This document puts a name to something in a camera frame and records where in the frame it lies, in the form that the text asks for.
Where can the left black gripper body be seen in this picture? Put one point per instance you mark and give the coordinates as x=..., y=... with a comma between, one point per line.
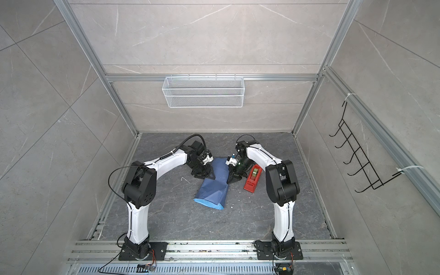
x=200, y=168

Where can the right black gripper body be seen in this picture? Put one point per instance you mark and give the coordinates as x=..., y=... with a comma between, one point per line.
x=242, y=168

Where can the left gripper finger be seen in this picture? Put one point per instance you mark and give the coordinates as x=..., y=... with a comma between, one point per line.
x=202, y=176
x=210, y=173

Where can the red tape dispenser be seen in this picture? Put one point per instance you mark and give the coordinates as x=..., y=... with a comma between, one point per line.
x=253, y=178

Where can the light blue wrapping paper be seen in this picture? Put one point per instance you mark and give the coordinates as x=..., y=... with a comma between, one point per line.
x=213, y=192

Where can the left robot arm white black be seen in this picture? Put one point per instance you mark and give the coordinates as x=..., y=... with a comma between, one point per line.
x=140, y=188

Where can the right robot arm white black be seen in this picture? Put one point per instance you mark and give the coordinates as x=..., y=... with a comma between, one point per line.
x=281, y=185

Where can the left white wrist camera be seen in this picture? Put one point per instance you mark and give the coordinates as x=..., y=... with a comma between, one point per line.
x=206, y=158

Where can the white wire mesh basket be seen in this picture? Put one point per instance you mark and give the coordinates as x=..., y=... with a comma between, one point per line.
x=204, y=92

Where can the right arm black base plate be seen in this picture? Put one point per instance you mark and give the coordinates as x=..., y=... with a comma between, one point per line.
x=264, y=251

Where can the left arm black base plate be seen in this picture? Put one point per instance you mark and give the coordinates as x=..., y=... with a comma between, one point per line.
x=154, y=251

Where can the black wire hook rack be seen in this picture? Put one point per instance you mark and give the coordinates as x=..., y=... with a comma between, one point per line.
x=359, y=156

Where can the aluminium mounting rail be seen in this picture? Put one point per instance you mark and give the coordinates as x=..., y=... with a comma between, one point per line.
x=211, y=257

